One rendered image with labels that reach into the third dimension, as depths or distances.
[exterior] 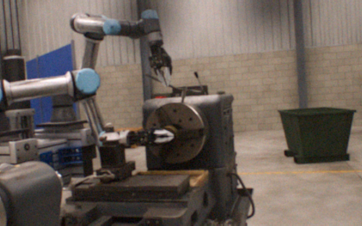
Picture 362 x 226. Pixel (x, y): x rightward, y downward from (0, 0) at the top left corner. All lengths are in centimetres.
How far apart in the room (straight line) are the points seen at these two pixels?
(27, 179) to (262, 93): 1110
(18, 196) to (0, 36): 150
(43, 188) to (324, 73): 1126
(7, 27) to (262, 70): 1007
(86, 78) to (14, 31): 66
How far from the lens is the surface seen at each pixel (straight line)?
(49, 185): 85
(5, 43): 220
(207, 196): 192
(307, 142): 629
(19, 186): 79
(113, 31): 176
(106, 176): 136
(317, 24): 1202
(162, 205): 128
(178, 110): 187
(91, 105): 190
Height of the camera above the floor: 127
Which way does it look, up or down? 3 degrees down
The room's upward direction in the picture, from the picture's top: 4 degrees counter-clockwise
